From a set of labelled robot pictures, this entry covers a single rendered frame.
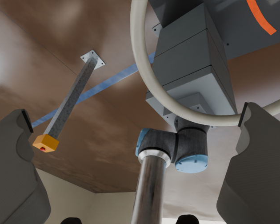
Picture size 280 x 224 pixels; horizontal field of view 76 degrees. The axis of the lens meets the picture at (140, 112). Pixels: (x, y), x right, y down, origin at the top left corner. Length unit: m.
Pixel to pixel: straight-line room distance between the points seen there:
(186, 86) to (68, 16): 1.36
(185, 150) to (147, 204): 0.30
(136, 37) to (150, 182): 0.53
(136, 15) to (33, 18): 1.84
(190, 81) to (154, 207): 0.59
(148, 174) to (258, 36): 1.48
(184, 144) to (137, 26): 0.61
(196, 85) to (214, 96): 0.12
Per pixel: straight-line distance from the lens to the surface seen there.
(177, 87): 0.97
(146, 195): 0.71
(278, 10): 1.80
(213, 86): 0.97
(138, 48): 0.39
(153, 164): 0.78
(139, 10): 0.39
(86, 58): 2.13
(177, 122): 1.00
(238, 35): 1.81
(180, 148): 0.86
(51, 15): 2.05
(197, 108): 0.95
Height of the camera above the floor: 1.56
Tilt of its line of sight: 38 degrees down
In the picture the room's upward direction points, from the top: 167 degrees counter-clockwise
